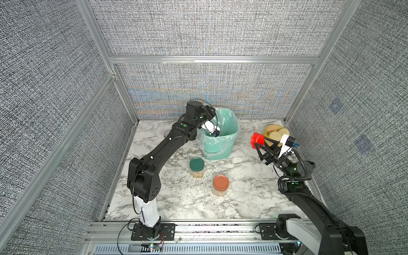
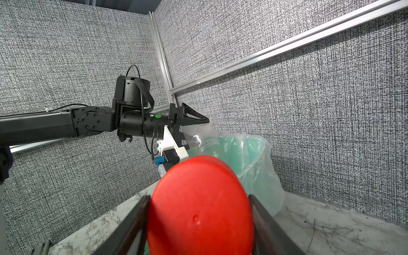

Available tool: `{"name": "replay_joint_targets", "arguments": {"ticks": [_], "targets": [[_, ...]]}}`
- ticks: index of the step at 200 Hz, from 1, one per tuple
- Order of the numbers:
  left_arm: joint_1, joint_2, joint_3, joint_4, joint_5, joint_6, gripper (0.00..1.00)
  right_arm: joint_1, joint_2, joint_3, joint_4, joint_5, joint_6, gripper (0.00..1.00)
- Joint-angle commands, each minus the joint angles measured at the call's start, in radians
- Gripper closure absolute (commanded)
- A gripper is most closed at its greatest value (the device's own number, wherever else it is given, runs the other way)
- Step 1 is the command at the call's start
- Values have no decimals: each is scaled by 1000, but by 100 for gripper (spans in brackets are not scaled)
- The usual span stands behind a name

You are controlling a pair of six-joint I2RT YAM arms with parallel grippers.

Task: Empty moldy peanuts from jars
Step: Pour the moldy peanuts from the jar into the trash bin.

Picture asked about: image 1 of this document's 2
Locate red jar lid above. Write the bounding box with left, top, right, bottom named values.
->
left=250, top=132, right=265, bottom=149

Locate orange-lidded peanut jar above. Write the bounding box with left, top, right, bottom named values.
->
left=212, top=175, right=230, bottom=197

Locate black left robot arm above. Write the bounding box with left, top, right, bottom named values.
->
left=126, top=101, right=216, bottom=238

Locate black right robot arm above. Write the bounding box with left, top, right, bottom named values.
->
left=251, top=133, right=368, bottom=255

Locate front cream steamed bun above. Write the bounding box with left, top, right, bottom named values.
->
left=269, top=131, right=282, bottom=143

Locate cream steamed bun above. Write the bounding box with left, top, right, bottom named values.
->
left=278, top=128, right=290, bottom=136
left=269, top=131, right=282, bottom=143

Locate rear cream steamed bun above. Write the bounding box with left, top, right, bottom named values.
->
left=278, top=128, right=290, bottom=136

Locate yellow-rimmed bamboo steamer basket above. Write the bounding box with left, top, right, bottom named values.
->
left=264, top=124, right=290, bottom=141

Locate clear plastic bin liner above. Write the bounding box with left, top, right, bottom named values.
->
left=195, top=107, right=240, bottom=160

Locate green plastic trash bin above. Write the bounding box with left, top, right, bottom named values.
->
left=197, top=107, right=240, bottom=160

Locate green-lidded peanut jar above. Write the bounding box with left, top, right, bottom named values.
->
left=189, top=157, right=205, bottom=178

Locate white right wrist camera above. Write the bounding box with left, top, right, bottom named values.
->
left=278, top=135, right=299, bottom=158

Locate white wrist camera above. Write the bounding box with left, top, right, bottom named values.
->
left=201, top=120, right=220, bottom=137
left=278, top=135, right=299, bottom=158

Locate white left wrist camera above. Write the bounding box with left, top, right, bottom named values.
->
left=201, top=120, right=220, bottom=137

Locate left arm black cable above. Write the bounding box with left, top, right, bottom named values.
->
left=186, top=98, right=219, bottom=128

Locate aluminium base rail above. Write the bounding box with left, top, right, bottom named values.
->
left=80, top=219, right=312, bottom=255

